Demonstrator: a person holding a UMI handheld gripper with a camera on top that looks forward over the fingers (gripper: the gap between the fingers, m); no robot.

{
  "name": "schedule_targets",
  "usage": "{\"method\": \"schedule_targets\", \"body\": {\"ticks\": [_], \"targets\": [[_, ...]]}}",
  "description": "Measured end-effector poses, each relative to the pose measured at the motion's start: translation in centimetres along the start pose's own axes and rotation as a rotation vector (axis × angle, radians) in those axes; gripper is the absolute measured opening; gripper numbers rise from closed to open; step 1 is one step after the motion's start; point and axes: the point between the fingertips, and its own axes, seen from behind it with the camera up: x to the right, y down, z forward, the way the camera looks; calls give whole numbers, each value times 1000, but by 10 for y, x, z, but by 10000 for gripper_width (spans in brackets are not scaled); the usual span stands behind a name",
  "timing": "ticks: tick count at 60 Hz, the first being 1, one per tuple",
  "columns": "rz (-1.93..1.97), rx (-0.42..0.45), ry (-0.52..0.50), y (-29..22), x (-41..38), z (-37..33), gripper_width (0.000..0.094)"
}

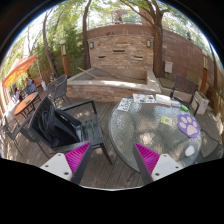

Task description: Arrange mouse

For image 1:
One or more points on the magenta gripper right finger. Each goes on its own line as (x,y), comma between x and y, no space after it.
(153,166)

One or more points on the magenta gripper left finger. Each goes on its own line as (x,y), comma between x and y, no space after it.
(70,166)

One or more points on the white computer mouse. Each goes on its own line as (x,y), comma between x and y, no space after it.
(189,151)

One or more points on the black patio chair near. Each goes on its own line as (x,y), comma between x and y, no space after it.
(60,131)

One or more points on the round glass patio table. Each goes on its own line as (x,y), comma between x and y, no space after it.
(142,124)

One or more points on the purple paw print mousepad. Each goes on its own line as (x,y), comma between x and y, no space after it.
(188,125)

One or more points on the black metal chair left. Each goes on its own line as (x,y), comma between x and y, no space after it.
(11,132)

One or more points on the green marker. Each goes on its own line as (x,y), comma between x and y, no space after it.
(184,108)

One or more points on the black and white booklet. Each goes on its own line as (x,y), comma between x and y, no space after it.
(124,104)

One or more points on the white book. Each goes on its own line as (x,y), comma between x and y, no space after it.
(163,99)

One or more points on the colourful open magazine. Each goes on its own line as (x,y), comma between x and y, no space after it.
(143,98)

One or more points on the round orange table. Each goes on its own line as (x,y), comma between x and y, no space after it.
(27,105)

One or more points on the grey mesh patio chair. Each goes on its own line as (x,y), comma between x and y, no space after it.
(57,89)

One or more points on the white planter box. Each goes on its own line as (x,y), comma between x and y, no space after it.
(200,102)

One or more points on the grey utility box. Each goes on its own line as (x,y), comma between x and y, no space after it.
(168,67)

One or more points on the orange patio umbrella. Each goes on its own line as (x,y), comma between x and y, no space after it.
(19,67)

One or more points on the stone brick fountain wall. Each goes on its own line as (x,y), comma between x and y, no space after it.
(121,58)

